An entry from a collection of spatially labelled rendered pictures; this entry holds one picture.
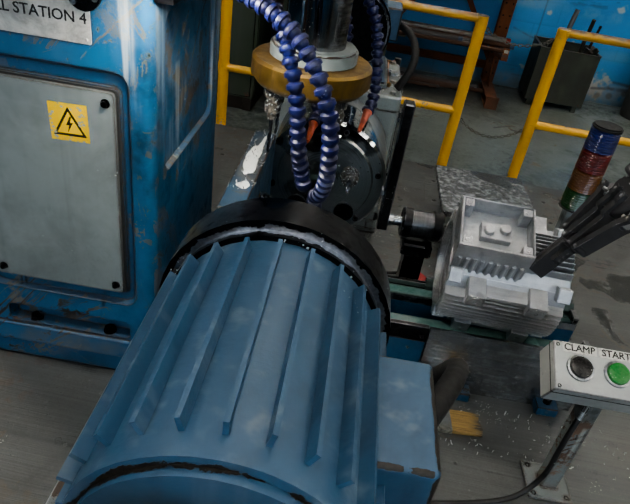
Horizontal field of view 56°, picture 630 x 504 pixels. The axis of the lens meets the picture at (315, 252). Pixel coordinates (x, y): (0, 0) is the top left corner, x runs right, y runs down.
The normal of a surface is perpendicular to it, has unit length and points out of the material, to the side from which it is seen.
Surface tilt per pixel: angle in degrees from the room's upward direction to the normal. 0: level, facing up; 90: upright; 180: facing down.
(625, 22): 90
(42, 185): 90
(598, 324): 0
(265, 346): 5
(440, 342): 90
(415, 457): 0
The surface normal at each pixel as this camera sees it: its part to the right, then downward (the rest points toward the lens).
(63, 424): 0.14, -0.83
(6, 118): -0.11, 0.54
